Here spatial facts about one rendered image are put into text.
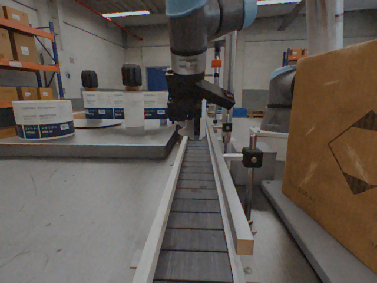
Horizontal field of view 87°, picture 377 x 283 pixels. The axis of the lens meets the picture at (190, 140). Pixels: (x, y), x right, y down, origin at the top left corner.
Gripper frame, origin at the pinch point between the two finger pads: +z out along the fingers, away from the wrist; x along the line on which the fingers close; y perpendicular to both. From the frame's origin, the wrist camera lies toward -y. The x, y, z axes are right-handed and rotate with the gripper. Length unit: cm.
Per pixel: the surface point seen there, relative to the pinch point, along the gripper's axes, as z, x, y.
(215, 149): -13.3, 17.6, -3.2
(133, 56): 283, -817, 287
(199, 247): -13.1, 33.6, -0.5
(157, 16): 118, -746, 147
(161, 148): 11.3, -6.3, 12.9
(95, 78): 10, -58, 57
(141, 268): -19.4, 37.5, 4.5
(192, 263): -14.2, 35.6, 0.3
